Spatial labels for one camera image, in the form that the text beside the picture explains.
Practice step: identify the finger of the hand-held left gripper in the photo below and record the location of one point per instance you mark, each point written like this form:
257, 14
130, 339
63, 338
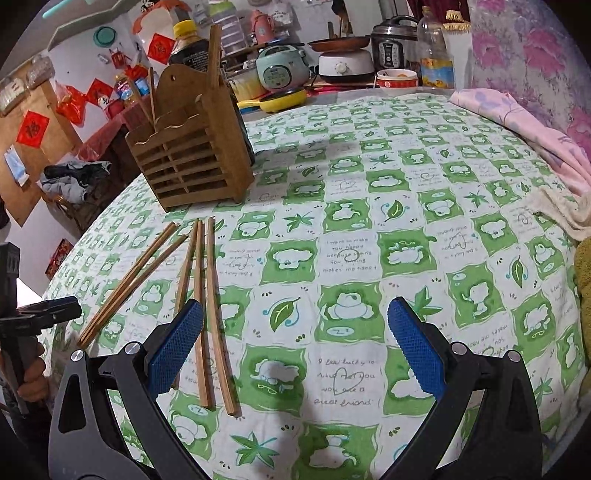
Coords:
55, 308

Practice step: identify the teal round plate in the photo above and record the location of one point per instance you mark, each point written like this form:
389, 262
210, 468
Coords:
104, 36

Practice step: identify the white refrigerator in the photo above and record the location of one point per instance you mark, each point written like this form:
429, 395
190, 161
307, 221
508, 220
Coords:
143, 64

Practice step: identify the white cooker with pan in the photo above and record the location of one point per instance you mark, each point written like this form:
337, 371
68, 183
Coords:
344, 67

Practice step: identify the wooden chopstick holder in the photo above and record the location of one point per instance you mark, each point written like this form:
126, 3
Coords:
194, 157

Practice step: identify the dark soy sauce bottle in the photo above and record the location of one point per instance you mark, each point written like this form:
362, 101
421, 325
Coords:
189, 48

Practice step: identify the dark red curtain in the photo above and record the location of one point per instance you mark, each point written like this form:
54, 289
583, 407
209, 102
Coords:
438, 9

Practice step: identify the green plush toy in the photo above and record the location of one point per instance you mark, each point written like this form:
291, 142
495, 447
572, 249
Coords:
582, 272

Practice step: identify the brown wicker basket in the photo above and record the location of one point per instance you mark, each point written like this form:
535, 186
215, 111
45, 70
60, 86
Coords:
81, 212

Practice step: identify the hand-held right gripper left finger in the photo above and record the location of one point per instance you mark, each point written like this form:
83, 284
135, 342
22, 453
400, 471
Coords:
178, 344

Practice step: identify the green patterned bedsheet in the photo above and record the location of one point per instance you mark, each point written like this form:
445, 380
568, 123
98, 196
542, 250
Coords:
351, 221

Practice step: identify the silver pressure cooker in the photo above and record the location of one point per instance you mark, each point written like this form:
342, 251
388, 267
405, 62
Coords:
392, 46

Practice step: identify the panda plush toy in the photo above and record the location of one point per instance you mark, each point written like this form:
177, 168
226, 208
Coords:
147, 4

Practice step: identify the red hanging ornament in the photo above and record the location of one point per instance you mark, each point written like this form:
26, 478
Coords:
69, 100

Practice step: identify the person's left hand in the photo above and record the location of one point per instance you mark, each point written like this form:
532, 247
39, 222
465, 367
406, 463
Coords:
32, 374

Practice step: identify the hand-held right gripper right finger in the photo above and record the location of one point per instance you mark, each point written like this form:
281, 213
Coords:
415, 346

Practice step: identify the brown wooden door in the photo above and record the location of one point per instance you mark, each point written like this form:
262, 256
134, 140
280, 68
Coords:
41, 166

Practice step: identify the red-brown wok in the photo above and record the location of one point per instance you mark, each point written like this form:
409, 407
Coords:
339, 43

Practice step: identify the grey black clothes pile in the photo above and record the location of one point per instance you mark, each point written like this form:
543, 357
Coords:
74, 177

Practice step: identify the floral plastic wall sheet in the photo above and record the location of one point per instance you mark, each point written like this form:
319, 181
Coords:
531, 50

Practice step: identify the striped stacked storage container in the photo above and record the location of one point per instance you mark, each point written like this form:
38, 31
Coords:
228, 27

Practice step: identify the red printed box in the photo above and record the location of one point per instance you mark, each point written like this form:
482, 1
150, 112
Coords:
57, 258

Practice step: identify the woven hanging bag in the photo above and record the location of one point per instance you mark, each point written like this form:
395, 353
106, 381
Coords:
39, 70
11, 94

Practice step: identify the red square paper decoration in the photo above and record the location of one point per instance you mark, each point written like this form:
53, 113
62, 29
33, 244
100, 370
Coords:
99, 92
32, 129
160, 47

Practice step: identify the clear plastic oil bottle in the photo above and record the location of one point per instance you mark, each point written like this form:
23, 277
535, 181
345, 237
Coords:
434, 55

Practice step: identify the red cloth covered table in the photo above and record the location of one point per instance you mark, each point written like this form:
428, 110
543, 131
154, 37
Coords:
104, 138

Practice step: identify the pink floral blanket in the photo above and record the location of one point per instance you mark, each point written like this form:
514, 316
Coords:
521, 121

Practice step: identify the orange red cloth cover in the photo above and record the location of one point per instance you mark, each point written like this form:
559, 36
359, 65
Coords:
157, 13

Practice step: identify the pale blue hanging packet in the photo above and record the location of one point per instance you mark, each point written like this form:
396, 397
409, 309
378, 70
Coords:
16, 168

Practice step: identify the yellow frying pan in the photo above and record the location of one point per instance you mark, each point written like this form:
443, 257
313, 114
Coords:
281, 100

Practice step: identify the mint green rice cooker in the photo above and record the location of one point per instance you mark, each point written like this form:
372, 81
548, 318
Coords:
281, 67

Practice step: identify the yellow cooking oil jug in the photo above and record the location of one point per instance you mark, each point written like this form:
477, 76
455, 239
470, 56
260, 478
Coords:
122, 88

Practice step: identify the red pot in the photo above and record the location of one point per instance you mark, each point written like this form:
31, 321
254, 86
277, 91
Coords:
113, 109

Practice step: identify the red white bowl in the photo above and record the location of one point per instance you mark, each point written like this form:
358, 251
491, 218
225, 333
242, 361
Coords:
397, 81

